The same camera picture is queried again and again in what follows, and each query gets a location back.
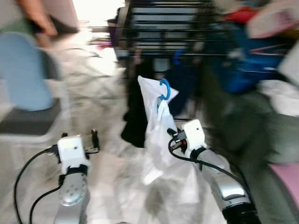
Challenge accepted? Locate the black metal drying rack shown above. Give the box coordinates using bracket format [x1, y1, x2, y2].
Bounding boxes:
[117, 0, 248, 59]

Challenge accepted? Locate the white grey folding chair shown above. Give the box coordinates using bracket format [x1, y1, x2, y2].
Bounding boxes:
[0, 30, 71, 143]

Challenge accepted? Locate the red cloth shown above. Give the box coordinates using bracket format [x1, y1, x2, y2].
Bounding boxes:
[227, 9, 255, 24]

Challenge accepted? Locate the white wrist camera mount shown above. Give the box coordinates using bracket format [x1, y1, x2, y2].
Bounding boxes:
[57, 135, 87, 169]
[183, 119, 207, 157]

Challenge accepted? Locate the black garment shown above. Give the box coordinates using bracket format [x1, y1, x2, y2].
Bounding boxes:
[121, 61, 150, 147]

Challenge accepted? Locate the light blue chair cushion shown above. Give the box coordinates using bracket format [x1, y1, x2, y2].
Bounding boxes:
[0, 32, 54, 112]

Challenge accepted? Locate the brown wooden board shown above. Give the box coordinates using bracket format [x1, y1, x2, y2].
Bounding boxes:
[16, 0, 59, 37]

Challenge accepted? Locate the crumpled white cloth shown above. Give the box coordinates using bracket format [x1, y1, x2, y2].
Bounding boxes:
[259, 79, 299, 117]

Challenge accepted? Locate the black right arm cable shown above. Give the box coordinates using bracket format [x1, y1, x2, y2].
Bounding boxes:
[168, 138, 253, 206]

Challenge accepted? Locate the pink white pillow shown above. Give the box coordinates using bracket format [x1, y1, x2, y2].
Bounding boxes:
[245, 0, 299, 39]

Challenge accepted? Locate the navy garment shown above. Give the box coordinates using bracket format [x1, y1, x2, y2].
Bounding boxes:
[166, 58, 199, 117]

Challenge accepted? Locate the dark purple suitcase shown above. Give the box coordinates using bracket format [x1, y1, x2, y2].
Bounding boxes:
[107, 19, 123, 47]

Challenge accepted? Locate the white shirt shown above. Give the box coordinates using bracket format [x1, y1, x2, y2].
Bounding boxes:
[138, 76, 180, 185]

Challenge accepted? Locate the blue suitcase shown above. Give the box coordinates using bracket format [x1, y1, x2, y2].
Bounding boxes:
[210, 19, 290, 94]

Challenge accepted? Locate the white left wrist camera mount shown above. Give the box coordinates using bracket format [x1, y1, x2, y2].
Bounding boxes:
[57, 135, 87, 169]

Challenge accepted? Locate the green sofa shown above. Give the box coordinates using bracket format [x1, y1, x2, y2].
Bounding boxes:
[196, 56, 299, 224]

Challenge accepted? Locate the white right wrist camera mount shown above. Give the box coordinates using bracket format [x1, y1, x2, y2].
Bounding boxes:
[183, 119, 207, 157]

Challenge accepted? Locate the pink cushion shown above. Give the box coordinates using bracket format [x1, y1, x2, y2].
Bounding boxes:
[269, 162, 299, 206]

